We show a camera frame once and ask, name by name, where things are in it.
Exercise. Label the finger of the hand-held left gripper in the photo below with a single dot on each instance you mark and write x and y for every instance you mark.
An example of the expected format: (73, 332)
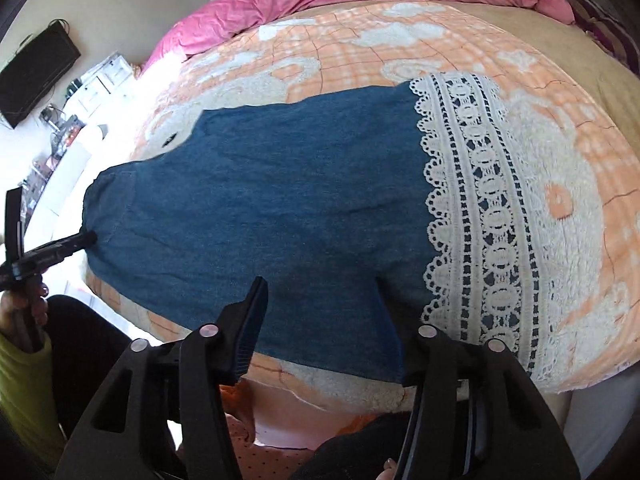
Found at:
(75, 240)

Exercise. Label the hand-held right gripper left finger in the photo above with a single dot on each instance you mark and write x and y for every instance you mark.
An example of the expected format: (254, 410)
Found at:
(248, 327)

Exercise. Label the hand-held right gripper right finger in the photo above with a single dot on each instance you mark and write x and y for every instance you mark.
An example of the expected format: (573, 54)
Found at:
(425, 360)

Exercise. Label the blue denim lace-trimmed garment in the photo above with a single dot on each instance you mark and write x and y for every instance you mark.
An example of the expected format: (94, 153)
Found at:
(275, 210)

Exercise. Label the person's left forearm green sleeve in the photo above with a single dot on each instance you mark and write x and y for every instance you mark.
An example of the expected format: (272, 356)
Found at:
(22, 390)

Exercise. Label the person's left hand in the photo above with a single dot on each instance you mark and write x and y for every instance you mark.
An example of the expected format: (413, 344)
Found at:
(11, 310)

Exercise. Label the person's right hand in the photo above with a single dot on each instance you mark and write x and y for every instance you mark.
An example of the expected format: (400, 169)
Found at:
(390, 470)

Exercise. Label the white low cabinet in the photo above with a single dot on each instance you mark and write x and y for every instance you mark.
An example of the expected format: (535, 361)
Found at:
(70, 160)

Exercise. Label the row of small bottles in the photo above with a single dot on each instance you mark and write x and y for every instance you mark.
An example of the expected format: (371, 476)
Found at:
(55, 140)

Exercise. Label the person's dark clothing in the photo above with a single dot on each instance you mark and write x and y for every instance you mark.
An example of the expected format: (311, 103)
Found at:
(85, 350)

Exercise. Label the orange dotted cloth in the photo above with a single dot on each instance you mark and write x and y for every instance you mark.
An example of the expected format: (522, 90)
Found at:
(265, 455)

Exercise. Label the white drawer unit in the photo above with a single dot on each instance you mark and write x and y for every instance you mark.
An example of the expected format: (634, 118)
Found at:
(105, 80)

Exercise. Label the orange white bear blanket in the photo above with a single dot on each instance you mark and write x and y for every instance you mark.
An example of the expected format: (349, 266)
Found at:
(575, 160)

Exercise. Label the tan bed sheet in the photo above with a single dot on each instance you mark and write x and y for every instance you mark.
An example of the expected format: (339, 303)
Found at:
(550, 45)

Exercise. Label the purple striped pillow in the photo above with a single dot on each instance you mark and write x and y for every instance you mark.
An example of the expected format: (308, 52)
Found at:
(605, 30)

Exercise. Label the black wall television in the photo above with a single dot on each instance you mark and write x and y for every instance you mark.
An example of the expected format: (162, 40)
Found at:
(35, 75)

